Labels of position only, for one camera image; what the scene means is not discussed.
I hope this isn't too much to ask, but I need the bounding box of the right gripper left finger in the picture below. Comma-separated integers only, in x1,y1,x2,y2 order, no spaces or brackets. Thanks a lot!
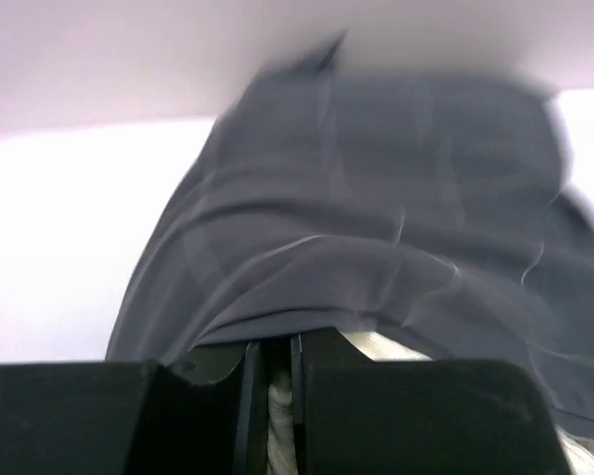
150,342,268,474

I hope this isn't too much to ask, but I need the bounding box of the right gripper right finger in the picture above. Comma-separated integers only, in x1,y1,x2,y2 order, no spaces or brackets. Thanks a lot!
289,331,377,475

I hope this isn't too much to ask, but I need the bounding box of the dark plaid pillowcase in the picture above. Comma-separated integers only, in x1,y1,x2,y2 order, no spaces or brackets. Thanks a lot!
107,40,594,440

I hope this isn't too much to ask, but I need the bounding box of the cream pillow with yellow edge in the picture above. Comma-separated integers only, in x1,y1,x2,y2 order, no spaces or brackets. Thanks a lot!
267,331,594,475

